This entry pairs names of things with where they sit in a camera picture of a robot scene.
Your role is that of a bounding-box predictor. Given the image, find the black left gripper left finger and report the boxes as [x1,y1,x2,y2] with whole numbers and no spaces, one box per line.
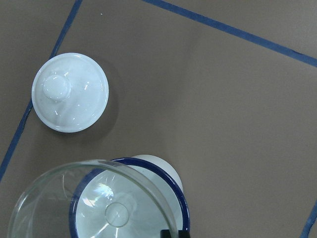
[160,230,171,238]

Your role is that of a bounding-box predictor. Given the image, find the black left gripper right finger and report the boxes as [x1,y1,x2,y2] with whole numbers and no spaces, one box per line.
[178,230,190,238]

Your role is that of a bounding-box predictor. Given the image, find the white mug lid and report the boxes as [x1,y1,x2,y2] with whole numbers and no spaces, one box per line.
[31,53,109,133]

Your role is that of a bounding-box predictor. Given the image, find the white enamel mug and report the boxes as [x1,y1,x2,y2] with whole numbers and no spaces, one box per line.
[69,155,190,238]

